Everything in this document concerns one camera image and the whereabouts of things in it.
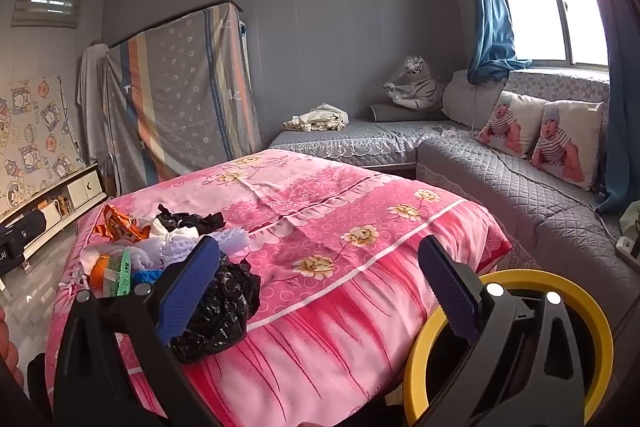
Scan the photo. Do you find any grey bolster pillow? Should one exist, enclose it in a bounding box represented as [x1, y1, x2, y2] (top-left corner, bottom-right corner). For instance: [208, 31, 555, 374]
[368, 103, 446, 122]

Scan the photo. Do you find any baby print cushion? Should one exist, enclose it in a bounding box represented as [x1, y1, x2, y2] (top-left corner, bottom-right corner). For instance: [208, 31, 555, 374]
[475, 91, 548, 159]
[529, 101, 605, 192]

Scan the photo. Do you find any blue plastic wrapper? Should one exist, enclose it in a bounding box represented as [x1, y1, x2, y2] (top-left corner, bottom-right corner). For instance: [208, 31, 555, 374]
[131, 268, 163, 288]

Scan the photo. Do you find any small black plastic bag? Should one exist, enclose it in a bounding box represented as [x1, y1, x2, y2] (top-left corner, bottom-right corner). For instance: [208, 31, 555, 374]
[156, 204, 226, 235]

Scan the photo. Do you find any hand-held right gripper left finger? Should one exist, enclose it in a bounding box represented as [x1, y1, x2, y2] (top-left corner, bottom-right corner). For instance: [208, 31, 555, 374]
[52, 236, 223, 427]

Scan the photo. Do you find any orange snack wrapper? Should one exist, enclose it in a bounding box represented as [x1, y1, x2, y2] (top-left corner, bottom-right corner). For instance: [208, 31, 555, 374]
[97, 204, 151, 242]

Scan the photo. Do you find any grey quilted cushion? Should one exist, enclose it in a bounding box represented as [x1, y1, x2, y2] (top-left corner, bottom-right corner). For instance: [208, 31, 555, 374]
[442, 69, 511, 128]

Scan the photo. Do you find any tiger plush toy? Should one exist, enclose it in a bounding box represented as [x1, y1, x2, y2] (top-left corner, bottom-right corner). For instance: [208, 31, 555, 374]
[383, 55, 446, 110]

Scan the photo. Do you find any green label packet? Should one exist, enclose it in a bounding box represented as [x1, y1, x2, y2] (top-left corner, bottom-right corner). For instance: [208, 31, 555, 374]
[102, 249, 136, 298]

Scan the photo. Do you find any pale green bag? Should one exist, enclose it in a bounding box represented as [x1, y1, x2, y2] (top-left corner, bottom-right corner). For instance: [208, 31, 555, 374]
[620, 202, 640, 238]

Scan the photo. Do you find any white power strip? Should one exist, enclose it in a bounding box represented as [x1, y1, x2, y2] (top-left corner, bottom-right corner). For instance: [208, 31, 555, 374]
[616, 234, 640, 260]

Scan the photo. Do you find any beige clothes pile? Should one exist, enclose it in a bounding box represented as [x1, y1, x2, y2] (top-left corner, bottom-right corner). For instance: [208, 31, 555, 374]
[282, 103, 349, 132]

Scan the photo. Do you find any orange peel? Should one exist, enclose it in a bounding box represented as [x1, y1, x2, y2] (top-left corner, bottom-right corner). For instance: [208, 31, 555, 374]
[90, 257, 113, 295]

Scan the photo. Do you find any large black plastic bag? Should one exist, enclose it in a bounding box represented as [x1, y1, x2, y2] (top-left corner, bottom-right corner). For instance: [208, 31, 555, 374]
[170, 257, 262, 364]

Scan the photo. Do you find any white low cabinet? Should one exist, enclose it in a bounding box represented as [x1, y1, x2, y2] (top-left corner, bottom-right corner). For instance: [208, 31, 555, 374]
[0, 162, 108, 260]

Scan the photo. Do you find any white hanging cloth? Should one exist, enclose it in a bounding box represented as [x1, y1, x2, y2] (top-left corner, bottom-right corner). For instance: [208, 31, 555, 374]
[76, 42, 113, 175]

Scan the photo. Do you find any striped cloth wardrobe cover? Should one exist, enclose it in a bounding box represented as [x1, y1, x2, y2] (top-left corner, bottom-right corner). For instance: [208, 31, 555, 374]
[102, 0, 263, 195]

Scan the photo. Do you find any person's left hand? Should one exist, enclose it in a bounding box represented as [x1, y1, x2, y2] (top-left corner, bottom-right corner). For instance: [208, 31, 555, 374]
[0, 309, 25, 390]

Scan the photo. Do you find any grey quilted sofa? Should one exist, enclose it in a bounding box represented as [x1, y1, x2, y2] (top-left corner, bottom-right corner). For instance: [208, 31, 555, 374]
[267, 67, 640, 358]

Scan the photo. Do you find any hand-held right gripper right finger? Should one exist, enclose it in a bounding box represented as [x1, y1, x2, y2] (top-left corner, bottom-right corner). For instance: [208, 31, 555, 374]
[417, 236, 587, 427]

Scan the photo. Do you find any cartoon wall poster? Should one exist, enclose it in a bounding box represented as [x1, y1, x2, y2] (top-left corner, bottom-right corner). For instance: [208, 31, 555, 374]
[0, 74, 87, 220]

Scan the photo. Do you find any pink floral blanket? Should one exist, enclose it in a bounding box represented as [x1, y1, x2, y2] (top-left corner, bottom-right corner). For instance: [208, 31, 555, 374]
[45, 148, 515, 427]

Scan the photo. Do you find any white tissue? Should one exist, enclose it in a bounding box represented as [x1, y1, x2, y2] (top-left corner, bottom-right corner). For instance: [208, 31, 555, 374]
[80, 246, 108, 270]
[149, 219, 201, 243]

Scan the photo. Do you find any white foam fruit net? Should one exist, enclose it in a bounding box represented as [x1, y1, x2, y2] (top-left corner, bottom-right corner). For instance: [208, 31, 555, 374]
[107, 242, 166, 273]
[200, 227, 251, 255]

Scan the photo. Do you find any yellow trash bin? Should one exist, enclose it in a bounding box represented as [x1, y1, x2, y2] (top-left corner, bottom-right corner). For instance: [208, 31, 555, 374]
[402, 269, 615, 427]

